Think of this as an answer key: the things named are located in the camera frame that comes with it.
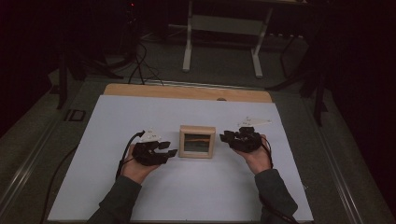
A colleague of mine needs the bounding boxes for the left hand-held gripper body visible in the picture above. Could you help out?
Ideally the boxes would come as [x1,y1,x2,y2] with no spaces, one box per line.
[132,127,166,167]

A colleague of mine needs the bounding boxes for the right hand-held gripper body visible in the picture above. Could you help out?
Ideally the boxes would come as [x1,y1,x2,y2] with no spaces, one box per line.
[228,116,273,154]

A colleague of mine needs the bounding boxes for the person's left hand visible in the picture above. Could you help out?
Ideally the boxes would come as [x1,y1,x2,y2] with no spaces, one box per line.
[120,144,163,186]

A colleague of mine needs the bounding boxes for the person's right hand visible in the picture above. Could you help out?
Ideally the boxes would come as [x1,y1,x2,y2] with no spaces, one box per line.
[233,134,274,175]

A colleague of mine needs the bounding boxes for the white table mat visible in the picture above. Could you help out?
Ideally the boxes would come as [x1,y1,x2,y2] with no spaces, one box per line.
[47,94,314,223]

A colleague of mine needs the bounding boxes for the black floor box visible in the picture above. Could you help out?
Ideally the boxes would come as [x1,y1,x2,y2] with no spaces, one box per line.
[64,108,87,122]

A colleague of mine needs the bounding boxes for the black metal stand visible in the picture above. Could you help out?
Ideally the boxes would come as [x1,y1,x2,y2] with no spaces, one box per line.
[55,31,125,110]
[266,31,329,128]

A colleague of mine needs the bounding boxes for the black equipment stand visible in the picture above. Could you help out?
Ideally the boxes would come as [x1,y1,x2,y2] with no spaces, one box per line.
[120,0,139,60]

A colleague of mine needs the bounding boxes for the left hand-held gripper cable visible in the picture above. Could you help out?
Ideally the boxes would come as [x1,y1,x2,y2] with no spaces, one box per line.
[115,130,147,182]

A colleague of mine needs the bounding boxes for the black floor cables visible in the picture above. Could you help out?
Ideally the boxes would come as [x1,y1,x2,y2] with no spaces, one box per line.
[127,40,164,86]

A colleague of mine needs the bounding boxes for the metal floor rail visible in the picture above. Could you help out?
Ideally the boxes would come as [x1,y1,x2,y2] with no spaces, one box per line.
[302,98,366,224]
[0,119,61,214]

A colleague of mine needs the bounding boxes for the thin black floor cable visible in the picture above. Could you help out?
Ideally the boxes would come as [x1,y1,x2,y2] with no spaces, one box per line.
[39,145,79,224]

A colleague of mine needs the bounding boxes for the white metal desk frame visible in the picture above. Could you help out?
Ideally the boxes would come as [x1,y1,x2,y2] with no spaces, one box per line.
[181,0,276,79]

